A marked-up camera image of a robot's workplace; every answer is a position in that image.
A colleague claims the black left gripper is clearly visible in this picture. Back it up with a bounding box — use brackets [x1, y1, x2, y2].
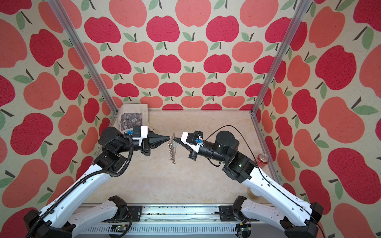
[116, 127, 170, 157]

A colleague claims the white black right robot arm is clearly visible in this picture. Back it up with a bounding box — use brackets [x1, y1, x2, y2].
[174, 128, 325, 238]

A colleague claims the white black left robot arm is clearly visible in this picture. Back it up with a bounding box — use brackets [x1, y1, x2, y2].
[24, 126, 171, 238]

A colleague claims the cream printed canvas tote bag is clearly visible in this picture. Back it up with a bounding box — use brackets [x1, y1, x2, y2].
[115, 104, 149, 132]

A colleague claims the red soda can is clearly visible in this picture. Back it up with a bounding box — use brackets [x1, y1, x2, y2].
[257, 153, 269, 169]

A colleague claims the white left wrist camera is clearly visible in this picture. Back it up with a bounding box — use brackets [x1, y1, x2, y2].
[124, 126, 148, 140]

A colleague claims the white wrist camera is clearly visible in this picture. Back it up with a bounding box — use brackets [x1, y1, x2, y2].
[124, 126, 148, 140]
[182, 131, 203, 148]

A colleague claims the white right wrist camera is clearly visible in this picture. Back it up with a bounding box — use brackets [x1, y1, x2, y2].
[182, 131, 203, 148]

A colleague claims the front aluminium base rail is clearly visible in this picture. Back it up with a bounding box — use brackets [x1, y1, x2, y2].
[78, 204, 286, 238]

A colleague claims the left rear aluminium frame post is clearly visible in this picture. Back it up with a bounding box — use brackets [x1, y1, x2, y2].
[48, 0, 118, 115]

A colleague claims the aluminium frame post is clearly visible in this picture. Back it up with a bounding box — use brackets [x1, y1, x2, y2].
[48, 0, 118, 115]
[250, 0, 313, 118]

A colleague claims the right rear aluminium frame post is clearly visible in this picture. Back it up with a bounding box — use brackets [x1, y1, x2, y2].
[250, 0, 313, 118]

